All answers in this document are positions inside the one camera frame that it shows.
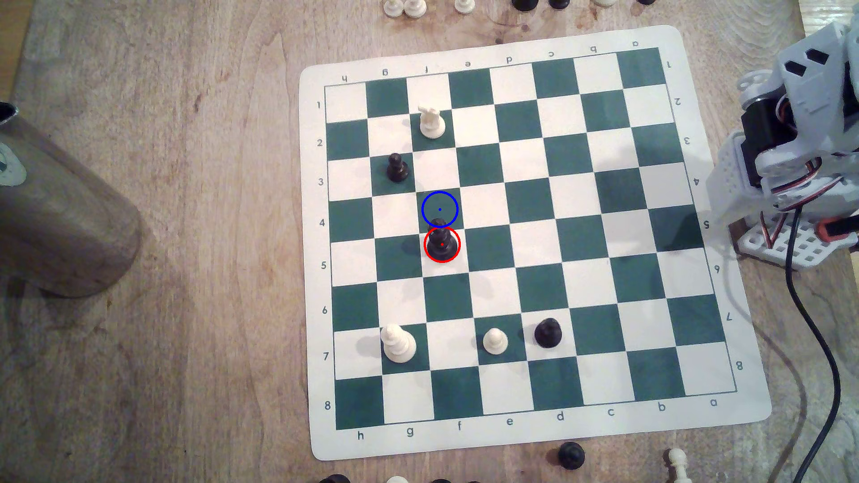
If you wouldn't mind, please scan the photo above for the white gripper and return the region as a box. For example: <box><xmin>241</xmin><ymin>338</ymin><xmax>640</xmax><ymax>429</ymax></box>
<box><xmin>775</xmin><ymin>22</ymin><xmax>859</xmax><ymax>126</ymax></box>

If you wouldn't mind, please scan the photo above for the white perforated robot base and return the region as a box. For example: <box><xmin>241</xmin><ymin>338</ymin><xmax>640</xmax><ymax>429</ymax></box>
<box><xmin>731</xmin><ymin>213</ymin><xmax>859</xmax><ymax>271</ymax></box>

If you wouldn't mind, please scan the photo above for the green white chess mat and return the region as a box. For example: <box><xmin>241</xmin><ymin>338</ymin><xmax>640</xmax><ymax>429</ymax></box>
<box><xmin>298</xmin><ymin>25</ymin><xmax>773</xmax><ymax>462</ymax></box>

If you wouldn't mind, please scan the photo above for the white knight chess piece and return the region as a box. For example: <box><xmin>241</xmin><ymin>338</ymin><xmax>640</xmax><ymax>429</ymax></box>
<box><xmin>417</xmin><ymin>104</ymin><xmax>447</xmax><ymax>140</ymax></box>

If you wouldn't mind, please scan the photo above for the orange black table clamp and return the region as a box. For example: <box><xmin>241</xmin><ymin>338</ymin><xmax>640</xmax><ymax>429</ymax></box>
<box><xmin>817</xmin><ymin>216</ymin><xmax>859</xmax><ymax>242</ymax></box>

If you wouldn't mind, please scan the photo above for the metal stand pole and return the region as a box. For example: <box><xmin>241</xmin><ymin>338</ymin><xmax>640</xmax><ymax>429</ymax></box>
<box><xmin>0</xmin><ymin>102</ymin><xmax>143</xmax><ymax>299</ymax></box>

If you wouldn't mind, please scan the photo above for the black camera cable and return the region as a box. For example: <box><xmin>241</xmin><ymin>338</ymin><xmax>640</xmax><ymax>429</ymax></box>
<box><xmin>784</xmin><ymin>207</ymin><xmax>843</xmax><ymax>483</ymax></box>

